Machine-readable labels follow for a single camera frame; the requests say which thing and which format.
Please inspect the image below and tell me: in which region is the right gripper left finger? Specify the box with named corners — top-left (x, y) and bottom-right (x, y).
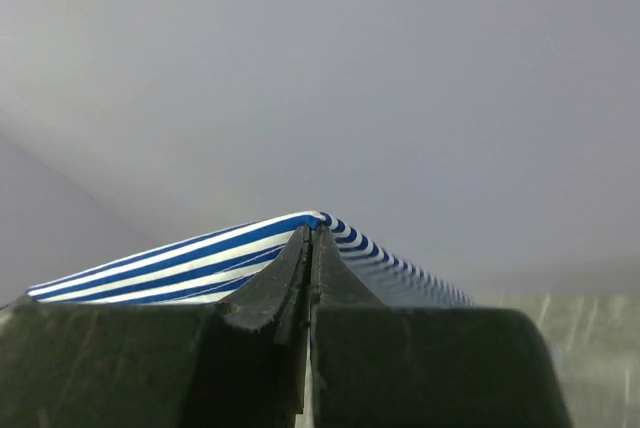
top-left (1, 227), bottom-right (312, 427)

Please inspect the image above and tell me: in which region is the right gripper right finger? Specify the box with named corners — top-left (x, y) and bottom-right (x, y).
top-left (310, 228), bottom-right (572, 427)

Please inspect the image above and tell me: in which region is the blue white striped tank top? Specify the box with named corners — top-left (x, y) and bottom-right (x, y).
top-left (26, 211), bottom-right (473, 307)

